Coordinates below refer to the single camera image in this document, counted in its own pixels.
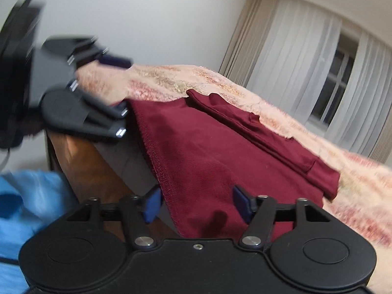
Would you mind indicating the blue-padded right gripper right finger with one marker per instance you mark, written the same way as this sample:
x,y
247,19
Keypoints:
x,y
258,212

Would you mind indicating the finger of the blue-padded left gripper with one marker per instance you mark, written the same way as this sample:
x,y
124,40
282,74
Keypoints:
x,y
116,61

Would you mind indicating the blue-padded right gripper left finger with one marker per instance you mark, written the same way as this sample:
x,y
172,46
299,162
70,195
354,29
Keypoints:
x,y
136,213

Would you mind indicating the dark red long-sleeve sweater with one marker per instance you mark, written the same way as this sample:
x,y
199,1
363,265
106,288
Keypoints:
x,y
200,147

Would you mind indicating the blue sleeve forearm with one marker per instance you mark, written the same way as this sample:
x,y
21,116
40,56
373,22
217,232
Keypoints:
x,y
30,201

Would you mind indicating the floral peach fleece blanket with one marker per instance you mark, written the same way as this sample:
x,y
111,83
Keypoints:
x,y
364,194

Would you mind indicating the beige drape curtain left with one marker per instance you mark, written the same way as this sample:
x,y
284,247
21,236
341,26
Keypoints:
x,y
248,38

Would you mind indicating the white sheer curtain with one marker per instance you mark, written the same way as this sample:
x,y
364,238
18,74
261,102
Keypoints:
x,y
309,69

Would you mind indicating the wooden bed frame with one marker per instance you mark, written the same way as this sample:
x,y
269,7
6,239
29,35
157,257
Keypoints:
x,y
103,170

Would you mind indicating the window with white frame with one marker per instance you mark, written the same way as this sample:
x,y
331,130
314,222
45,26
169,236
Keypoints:
x,y
336,81

